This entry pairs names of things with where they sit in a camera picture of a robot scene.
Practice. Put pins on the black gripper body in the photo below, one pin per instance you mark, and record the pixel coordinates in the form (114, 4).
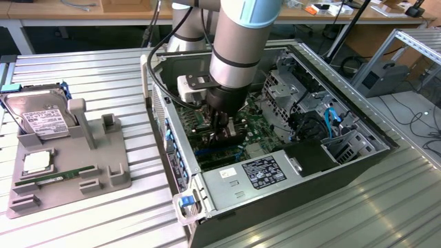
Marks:
(225, 100)

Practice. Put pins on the graphics card with black fan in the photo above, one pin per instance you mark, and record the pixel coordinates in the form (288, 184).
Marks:
(229, 142)

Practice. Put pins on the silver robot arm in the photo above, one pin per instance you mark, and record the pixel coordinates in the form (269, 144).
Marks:
(237, 38)

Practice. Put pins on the green motherboard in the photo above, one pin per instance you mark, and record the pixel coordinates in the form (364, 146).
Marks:
(261, 129)

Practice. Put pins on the blue expansion slot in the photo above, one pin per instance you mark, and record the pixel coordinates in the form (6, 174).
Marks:
(203, 152)

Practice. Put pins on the silver chipset heatsink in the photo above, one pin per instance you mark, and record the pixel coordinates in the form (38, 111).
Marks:
(256, 151)

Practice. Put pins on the black expansion slot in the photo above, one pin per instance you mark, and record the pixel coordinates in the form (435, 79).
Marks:
(220, 162)

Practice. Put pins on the tall silver disk bay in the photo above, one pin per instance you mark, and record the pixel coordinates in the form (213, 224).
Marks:
(273, 124)

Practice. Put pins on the grey power supply unit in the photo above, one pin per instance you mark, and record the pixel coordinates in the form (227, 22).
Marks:
(241, 191)

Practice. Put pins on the black plastic shroud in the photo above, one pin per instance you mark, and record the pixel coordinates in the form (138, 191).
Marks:
(307, 160)

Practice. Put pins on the blue case latch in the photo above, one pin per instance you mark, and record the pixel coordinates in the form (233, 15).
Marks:
(186, 201)

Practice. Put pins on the low silver disk bay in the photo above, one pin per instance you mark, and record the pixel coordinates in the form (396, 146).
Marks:
(351, 147)

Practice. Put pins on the open black PC case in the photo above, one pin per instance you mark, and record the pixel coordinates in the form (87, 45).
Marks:
(292, 211)

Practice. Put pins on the orange and white box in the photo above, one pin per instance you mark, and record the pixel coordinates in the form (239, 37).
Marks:
(313, 9)

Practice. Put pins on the grey parts rack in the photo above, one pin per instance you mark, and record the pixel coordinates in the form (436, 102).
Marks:
(68, 155)

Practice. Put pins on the black stand pole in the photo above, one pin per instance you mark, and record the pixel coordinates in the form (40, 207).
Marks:
(348, 28)

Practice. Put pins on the grey control box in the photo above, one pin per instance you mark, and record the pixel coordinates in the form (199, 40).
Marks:
(383, 80)

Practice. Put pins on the green RAM stick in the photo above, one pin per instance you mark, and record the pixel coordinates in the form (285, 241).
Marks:
(66, 175)

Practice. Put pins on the wooden box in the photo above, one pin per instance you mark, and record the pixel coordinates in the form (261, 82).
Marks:
(120, 5)

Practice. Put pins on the hard disk with blue caddy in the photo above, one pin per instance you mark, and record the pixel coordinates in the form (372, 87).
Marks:
(38, 113)

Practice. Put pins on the silver CPU chip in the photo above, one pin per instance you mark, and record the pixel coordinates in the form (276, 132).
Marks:
(36, 161)

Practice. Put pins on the long wooden desk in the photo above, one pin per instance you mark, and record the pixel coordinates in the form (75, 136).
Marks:
(68, 15)

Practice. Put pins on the white paper on cardboard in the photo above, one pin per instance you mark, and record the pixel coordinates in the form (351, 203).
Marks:
(385, 9)

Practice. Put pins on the grey box on floor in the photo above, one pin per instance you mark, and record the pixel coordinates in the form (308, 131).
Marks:
(420, 36)

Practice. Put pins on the black desk device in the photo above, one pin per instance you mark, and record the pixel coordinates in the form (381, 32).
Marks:
(413, 10)

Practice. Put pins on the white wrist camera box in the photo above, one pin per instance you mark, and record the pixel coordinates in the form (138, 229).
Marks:
(190, 90)

